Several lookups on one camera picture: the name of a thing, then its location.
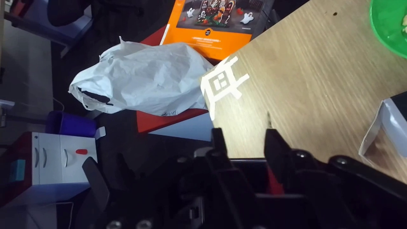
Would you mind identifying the green plastic bowl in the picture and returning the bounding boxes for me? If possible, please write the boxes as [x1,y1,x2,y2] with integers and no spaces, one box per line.
[369,0,407,60]

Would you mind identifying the orange book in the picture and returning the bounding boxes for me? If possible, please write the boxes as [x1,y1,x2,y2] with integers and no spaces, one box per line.
[159,0,276,63]

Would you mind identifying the white and blue box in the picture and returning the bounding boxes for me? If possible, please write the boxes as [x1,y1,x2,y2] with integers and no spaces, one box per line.
[0,130,102,210]

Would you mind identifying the white plastic bag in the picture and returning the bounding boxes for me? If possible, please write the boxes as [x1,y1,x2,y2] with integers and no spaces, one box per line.
[67,36,215,119]

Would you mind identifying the blue plastic bin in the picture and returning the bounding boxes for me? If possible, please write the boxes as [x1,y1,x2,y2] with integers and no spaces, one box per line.
[44,110,102,139]

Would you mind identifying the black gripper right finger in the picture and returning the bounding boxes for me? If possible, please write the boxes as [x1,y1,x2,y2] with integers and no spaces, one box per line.
[263,128,298,195]

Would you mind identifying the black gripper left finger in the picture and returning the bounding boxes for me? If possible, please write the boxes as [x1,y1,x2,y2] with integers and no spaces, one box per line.
[210,126,239,180]

